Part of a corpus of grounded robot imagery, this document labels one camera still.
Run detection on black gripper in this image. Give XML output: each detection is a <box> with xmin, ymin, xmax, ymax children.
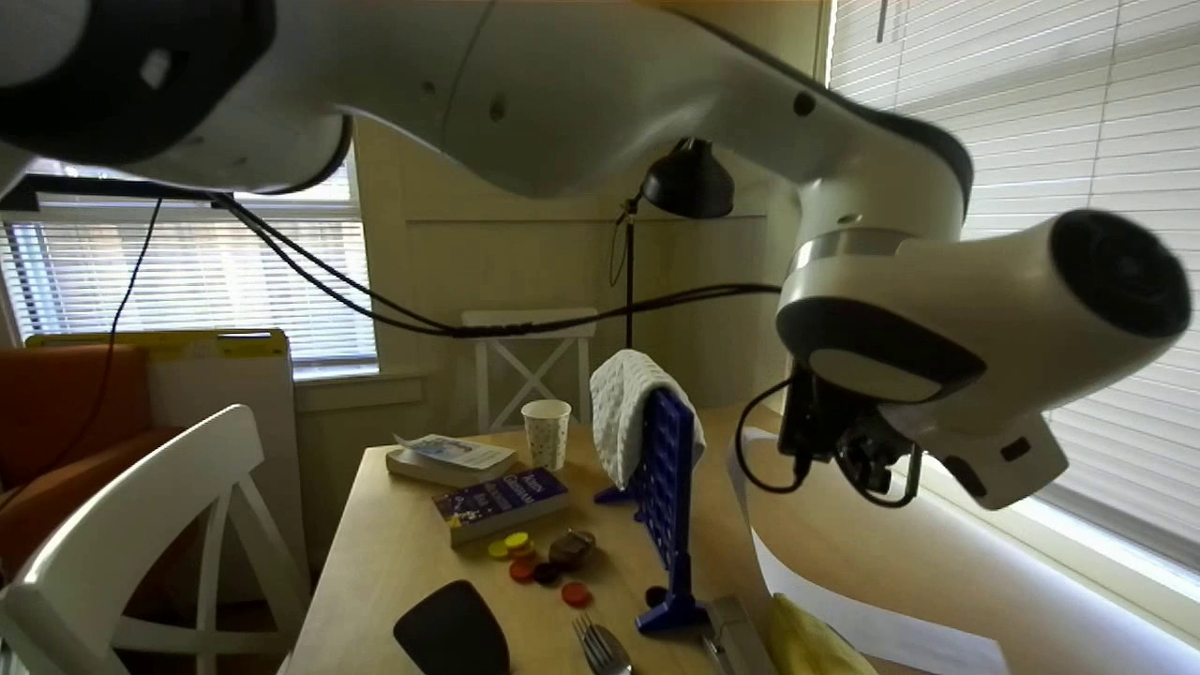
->
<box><xmin>780</xmin><ymin>369</ymin><xmax>925</xmax><ymax>511</ymax></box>

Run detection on blue book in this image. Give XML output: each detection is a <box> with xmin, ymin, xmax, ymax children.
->
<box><xmin>432</xmin><ymin>464</ymin><xmax>579</xmax><ymax>547</ymax></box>

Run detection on pale fairy tales book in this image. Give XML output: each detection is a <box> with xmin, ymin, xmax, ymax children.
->
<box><xmin>381</xmin><ymin>429</ymin><xmax>519</xmax><ymax>489</ymax></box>

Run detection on white patterned cloth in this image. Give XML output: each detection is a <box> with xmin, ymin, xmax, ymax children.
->
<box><xmin>586</xmin><ymin>344</ymin><xmax>680</xmax><ymax>489</ymax></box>

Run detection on yellow cloth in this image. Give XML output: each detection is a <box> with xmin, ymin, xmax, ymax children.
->
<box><xmin>761</xmin><ymin>592</ymin><xmax>877</xmax><ymax>675</ymax></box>

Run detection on black desk lamp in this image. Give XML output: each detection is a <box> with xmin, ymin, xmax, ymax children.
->
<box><xmin>610</xmin><ymin>132</ymin><xmax>739</xmax><ymax>368</ymax></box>

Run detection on white paper cup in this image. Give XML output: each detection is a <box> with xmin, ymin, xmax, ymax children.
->
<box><xmin>519</xmin><ymin>398</ymin><xmax>575</xmax><ymax>477</ymax></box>

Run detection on dark brown bottle cap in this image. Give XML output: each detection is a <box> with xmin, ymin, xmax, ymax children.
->
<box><xmin>549</xmin><ymin>523</ymin><xmax>599</xmax><ymax>571</ymax></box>

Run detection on silver fork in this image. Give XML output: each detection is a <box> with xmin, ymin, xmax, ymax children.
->
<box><xmin>579</xmin><ymin>616</ymin><xmax>636</xmax><ymax>675</ymax></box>

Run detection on large white window blinds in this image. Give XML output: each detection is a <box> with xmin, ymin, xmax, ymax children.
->
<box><xmin>827</xmin><ymin>0</ymin><xmax>1200</xmax><ymax>572</ymax></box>

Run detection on small window blinds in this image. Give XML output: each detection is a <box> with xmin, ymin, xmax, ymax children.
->
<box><xmin>0</xmin><ymin>201</ymin><xmax>381</xmax><ymax>374</ymax></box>

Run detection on white board yellow tape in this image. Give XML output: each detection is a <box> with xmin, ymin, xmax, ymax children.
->
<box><xmin>27</xmin><ymin>327</ymin><xmax>304</xmax><ymax>553</ymax></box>

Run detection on white wooden chair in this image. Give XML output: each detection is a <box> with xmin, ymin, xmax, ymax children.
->
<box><xmin>0</xmin><ymin>401</ymin><xmax>311</xmax><ymax>675</ymax></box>

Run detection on orange armchair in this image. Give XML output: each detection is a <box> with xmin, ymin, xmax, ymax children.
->
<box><xmin>0</xmin><ymin>342</ymin><xmax>164</xmax><ymax>578</ymax></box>

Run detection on thick black cable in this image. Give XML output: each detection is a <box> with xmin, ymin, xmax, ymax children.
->
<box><xmin>210</xmin><ymin>182</ymin><xmax>785</xmax><ymax>344</ymax></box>

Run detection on black spatula silver handle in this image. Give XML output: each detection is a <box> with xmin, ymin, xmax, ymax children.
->
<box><xmin>390</xmin><ymin>578</ymin><xmax>514</xmax><ymax>675</ymax></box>

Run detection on thin black cable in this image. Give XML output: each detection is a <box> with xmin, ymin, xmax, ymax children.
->
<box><xmin>52</xmin><ymin>196</ymin><xmax>169</xmax><ymax>473</ymax></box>

